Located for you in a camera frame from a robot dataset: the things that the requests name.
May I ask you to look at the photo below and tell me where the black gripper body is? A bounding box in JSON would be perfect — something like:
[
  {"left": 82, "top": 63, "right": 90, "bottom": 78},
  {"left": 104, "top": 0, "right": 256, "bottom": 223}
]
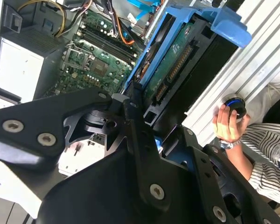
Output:
[{"left": 35, "top": 144, "right": 280, "bottom": 224}]

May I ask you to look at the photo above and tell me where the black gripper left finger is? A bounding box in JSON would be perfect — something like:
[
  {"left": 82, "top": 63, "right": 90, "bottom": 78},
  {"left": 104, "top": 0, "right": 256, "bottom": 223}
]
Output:
[{"left": 0, "top": 81, "right": 178, "bottom": 212}]

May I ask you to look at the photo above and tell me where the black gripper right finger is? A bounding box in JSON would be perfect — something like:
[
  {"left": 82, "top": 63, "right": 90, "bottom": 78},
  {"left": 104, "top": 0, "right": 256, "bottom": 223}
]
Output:
[{"left": 169, "top": 124, "right": 279, "bottom": 224}]

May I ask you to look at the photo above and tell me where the round black tool blue ring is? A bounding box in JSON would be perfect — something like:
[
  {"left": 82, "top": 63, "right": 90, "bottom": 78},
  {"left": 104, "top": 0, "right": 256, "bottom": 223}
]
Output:
[{"left": 220, "top": 93, "right": 248, "bottom": 123}]

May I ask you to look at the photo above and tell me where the hard disk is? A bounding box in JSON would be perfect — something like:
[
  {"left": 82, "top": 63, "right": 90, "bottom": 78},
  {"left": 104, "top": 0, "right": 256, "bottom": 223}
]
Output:
[{"left": 122, "top": 6, "right": 253, "bottom": 127}]

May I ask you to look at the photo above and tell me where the person's hand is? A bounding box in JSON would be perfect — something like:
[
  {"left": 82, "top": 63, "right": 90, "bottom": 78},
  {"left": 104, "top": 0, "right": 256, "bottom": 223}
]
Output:
[{"left": 212, "top": 104, "right": 252, "bottom": 143}]

